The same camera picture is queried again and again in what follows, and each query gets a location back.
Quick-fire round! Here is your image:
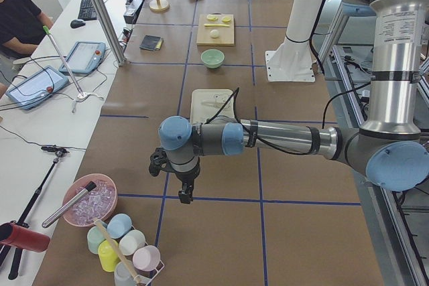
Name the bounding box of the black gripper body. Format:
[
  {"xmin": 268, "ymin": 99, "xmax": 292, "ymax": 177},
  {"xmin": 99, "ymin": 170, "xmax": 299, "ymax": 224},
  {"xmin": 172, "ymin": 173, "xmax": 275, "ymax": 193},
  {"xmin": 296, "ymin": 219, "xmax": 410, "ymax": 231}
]
[{"xmin": 176, "ymin": 164, "xmax": 200, "ymax": 186}]

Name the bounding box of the pink bowl with ice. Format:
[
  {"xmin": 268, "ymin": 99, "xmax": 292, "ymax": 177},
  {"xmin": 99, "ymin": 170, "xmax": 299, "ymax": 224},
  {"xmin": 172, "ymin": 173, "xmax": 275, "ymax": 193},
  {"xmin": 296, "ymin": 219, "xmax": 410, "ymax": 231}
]
[{"xmin": 63, "ymin": 173, "xmax": 118, "ymax": 227}]

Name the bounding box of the light green bowl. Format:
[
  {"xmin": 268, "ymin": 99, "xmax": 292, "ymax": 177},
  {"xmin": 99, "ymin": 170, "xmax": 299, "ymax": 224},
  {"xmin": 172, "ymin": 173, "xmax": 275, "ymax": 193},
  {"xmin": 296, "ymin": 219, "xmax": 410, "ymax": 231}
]
[{"xmin": 200, "ymin": 49, "xmax": 225, "ymax": 69}]

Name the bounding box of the white steamed bun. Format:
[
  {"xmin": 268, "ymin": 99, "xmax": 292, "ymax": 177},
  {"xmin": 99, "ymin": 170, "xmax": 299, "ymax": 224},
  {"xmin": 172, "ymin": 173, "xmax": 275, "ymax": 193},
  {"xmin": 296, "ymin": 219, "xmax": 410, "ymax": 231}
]
[{"xmin": 210, "ymin": 29, "xmax": 220, "ymax": 39}]

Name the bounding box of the blue cup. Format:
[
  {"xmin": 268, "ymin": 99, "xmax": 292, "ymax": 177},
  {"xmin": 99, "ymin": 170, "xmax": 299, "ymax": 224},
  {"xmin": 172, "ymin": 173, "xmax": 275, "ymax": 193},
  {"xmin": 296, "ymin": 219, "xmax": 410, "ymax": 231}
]
[{"xmin": 107, "ymin": 213, "xmax": 132, "ymax": 239}]

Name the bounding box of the white cup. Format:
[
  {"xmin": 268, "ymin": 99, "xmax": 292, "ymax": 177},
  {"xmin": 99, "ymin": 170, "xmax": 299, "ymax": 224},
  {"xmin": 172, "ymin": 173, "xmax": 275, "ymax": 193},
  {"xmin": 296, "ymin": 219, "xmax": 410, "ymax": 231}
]
[{"xmin": 119, "ymin": 229, "xmax": 146, "ymax": 256}]

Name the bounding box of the pink cup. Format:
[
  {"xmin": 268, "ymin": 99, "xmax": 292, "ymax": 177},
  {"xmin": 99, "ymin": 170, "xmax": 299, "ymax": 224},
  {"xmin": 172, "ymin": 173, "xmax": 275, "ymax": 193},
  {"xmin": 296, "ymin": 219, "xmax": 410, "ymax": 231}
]
[{"xmin": 133, "ymin": 245, "xmax": 161, "ymax": 271}]

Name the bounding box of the cream bear tray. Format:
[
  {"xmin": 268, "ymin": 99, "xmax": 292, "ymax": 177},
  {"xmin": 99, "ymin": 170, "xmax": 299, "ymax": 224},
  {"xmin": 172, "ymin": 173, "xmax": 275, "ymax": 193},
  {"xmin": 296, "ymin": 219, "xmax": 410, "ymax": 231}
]
[{"xmin": 190, "ymin": 89, "xmax": 233, "ymax": 124}]

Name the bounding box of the wooden stick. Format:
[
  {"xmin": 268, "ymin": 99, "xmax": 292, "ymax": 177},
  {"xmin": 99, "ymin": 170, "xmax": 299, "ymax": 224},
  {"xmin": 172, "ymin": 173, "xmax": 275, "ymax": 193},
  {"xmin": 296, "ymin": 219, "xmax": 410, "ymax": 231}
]
[{"xmin": 94, "ymin": 219, "xmax": 143, "ymax": 285}]

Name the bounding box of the white cup rack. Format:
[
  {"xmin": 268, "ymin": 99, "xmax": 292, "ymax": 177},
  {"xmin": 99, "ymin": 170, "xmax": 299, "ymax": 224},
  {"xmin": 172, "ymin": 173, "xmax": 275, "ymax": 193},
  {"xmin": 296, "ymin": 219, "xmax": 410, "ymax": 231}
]
[{"xmin": 127, "ymin": 225, "xmax": 164, "ymax": 285}]

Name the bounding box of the metal cylinder tool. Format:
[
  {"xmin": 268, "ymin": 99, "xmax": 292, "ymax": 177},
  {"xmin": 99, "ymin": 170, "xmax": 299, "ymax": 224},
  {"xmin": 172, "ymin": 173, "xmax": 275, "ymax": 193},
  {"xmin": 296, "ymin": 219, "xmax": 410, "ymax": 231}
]
[{"xmin": 42, "ymin": 181, "xmax": 97, "ymax": 228}]

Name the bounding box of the yellow cup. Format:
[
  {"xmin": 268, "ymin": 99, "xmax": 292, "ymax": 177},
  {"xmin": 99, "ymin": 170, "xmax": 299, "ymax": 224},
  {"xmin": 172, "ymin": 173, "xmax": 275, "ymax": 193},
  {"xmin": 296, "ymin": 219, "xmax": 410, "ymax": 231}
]
[{"xmin": 97, "ymin": 240, "xmax": 121, "ymax": 273}]

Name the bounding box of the green cup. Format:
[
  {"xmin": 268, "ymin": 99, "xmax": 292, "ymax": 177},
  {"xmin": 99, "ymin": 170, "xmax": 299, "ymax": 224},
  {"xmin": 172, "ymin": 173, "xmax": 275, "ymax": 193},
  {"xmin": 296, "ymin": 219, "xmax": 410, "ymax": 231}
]
[{"xmin": 86, "ymin": 226, "xmax": 105, "ymax": 255}]

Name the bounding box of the grey cup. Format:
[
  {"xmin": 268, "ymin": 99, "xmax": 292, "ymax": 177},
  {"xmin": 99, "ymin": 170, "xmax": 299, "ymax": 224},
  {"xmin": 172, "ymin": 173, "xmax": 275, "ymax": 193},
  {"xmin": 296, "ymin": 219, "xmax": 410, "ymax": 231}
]
[{"xmin": 114, "ymin": 262, "xmax": 136, "ymax": 286}]

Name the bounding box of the black tripod stick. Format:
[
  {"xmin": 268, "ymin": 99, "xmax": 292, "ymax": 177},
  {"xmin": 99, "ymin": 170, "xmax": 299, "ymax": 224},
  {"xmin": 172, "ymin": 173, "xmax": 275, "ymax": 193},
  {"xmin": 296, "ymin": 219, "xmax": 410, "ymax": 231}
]
[{"xmin": 1, "ymin": 145, "xmax": 68, "ymax": 280}]

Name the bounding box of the grey folded cloth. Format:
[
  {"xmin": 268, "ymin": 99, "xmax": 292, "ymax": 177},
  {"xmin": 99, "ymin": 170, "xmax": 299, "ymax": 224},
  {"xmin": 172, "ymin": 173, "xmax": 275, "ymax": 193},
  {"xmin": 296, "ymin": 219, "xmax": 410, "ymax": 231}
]
[{"xmin": 139, "ymin": 35, "xmax": 164, "ymax": 51}]

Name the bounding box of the wooden cutting board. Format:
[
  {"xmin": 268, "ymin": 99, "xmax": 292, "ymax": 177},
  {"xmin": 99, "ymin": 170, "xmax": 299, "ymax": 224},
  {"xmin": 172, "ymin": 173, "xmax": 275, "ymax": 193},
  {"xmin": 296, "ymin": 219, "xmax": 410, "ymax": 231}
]
[{"xmin": 196, "ymin": 13, "xmax": 235, "ymax": 46}]

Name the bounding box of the yellow plastic knife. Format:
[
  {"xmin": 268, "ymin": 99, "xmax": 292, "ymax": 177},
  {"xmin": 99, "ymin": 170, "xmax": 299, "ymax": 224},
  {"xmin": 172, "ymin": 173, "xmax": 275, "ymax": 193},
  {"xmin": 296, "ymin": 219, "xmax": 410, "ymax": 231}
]
[{"xmin": 203, "ymin": 23, "xmax": 231, "ymax": 27}]

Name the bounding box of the far teach pendant tablet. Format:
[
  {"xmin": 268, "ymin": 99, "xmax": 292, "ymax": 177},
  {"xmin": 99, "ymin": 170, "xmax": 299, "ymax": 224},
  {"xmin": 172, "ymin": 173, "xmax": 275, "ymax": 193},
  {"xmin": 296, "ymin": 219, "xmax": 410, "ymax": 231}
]
[{"xmin": 65, "ymin": 41, "xmax": 106, "ymax": 75}]

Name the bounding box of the teach pendant tablet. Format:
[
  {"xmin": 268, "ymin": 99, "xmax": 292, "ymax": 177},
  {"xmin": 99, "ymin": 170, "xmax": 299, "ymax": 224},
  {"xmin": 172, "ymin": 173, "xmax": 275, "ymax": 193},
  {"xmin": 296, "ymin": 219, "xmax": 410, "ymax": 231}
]
[
  {"xmin": 65, "ymin": 41, "xmax": 106, "ymax": 75},
  {"xmin": 6, "ymin": 66, "xmax": 69, "ymax": 110}
]

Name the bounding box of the near teach pendant tablet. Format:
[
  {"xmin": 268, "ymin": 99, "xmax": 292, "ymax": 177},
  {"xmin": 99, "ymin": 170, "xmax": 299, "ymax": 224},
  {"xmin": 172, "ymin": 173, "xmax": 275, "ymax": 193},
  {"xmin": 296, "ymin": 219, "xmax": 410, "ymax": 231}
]
[{"xmin": 6, "ymin": 66, "xmax": 69, "ymax": 110}]

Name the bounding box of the wooden mug tree stand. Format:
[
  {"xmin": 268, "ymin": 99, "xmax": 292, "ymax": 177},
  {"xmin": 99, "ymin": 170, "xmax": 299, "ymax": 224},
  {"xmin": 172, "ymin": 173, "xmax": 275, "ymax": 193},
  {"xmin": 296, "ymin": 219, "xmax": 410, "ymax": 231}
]
[{"xmin": 149, "ymin": 0, "xmax": 170, "ymax": 13}]

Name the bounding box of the red cylinder bottle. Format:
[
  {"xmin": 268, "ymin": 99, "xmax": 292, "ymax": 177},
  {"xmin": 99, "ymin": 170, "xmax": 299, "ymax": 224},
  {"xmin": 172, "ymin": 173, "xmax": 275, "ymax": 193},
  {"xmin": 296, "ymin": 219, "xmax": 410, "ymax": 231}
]
[{"xmin": 1, "ymin": 222, "xmax": 50, "ymax": 253}]

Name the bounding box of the black computer mouse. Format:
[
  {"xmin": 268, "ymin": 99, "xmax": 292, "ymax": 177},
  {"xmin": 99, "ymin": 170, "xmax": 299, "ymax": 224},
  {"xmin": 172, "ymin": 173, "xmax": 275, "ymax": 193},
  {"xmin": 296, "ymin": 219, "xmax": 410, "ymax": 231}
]
[{"xmin": 70, "ymin": 19, "xmax": 86, "ymax": 29}]

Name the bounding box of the black keyboard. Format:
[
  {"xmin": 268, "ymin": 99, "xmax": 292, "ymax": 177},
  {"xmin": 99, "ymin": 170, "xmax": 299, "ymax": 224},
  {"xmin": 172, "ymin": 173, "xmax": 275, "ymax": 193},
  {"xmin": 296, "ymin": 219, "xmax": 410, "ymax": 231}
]
[{"xmin": 78, "ymin": 0, "xmax": 97, "ymax": 21}]

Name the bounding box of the silver rod with green tip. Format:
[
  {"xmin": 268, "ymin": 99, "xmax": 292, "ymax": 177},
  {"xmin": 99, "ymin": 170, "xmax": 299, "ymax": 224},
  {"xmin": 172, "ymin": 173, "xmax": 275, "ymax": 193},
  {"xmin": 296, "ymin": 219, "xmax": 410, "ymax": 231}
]
[{"xmin": 43, "ymin": 25, "xmax": 105, "ymax": 114}]

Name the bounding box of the seated person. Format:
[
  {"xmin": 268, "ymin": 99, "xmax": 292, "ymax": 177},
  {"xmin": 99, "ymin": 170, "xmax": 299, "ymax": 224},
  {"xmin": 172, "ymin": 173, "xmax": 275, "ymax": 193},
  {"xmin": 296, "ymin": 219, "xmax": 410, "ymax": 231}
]
[{"xmin": 0, "ymin": 0, "xmax": 54, "ymax": 96}]

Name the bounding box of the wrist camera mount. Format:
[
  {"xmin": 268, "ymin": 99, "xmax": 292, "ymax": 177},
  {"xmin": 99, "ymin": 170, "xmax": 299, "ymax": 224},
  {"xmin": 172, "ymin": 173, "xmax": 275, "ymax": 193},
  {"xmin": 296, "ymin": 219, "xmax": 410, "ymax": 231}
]
[{"xmin": 149, "ymin": 147, "xmax": 168, "ymax": 177}]

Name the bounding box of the lemon slice near handle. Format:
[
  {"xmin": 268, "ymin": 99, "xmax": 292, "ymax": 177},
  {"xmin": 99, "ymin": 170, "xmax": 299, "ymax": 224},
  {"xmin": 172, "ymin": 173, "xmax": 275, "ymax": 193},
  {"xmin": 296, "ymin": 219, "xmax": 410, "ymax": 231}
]
[{"xmin": 206, "ymin": 14, "xmax": 218, "ymax": 21}]

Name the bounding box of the aluminium frame post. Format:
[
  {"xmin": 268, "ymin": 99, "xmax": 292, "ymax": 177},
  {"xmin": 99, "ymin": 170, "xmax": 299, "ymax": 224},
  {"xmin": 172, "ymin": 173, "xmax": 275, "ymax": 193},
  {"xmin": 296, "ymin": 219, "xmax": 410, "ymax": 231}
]
[{"xmin": 91, "ymin": 0, "xmax": 127, "ymax": 66}]

